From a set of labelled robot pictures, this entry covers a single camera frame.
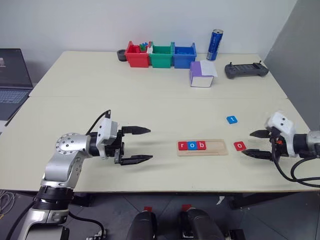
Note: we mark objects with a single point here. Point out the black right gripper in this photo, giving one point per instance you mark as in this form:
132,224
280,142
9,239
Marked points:
277,147

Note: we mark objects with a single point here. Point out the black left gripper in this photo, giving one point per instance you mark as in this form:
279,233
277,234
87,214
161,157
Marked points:
118,147

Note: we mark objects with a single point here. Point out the red letter tile r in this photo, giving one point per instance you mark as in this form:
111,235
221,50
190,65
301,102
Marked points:
184,147

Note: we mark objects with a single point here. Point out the blue letter tile o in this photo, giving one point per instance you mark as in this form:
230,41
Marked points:
192,147

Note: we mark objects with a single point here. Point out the red letter tile b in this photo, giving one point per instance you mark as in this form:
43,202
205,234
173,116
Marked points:
203,148

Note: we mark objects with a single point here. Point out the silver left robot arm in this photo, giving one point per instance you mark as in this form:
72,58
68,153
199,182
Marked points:
67,147

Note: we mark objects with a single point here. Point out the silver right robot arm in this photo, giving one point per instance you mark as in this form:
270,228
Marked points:
313,142

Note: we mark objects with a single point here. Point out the red letter tile o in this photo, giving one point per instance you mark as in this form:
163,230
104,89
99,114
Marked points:
237,148

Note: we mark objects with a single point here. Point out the blue letter tile t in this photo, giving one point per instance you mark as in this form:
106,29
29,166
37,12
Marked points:
229,121

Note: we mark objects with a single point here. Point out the wooden letter tray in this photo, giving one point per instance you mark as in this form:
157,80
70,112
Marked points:
217,150

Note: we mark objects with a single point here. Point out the red tag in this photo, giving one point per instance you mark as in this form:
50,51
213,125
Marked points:
148,209
186,207

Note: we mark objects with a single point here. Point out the white paper label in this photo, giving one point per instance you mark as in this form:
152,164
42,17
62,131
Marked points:
220,200

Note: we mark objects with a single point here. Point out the dark grey handheld controller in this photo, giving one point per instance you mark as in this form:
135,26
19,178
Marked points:
246,69

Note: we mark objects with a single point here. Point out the dark rounded shape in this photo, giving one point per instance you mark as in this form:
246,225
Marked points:
200,225
142,227

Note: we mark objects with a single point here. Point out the red plastic bin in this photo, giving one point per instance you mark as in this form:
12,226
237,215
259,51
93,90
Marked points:
136,60

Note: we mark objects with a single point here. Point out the green plastic bin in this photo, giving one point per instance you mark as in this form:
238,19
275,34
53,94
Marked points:
161,60

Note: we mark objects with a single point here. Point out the black round bowl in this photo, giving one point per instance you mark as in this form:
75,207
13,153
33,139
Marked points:
121,55

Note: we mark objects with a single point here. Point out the purple tissue pack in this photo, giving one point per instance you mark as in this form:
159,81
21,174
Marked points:
196,70

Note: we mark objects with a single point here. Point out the small white piece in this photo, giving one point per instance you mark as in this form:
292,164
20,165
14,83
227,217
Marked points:
150,50

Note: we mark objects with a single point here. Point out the blue plastic bin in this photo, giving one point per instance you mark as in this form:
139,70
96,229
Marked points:
183,61

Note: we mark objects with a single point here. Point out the small green toy block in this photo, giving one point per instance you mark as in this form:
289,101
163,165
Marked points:
143,48

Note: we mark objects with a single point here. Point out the blue plastic toy piece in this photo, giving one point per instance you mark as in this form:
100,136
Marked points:
145,44

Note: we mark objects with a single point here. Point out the blue drink can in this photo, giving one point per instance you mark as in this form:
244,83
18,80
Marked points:
214,45

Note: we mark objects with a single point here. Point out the grey laptop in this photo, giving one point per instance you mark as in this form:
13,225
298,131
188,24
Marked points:
12,72

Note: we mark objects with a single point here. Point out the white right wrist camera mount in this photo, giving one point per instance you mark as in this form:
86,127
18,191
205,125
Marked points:
282,123

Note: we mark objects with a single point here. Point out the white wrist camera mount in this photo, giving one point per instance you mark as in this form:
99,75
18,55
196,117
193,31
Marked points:
282,123
106,132

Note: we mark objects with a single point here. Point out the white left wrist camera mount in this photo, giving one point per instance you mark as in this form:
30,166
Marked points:
106,132

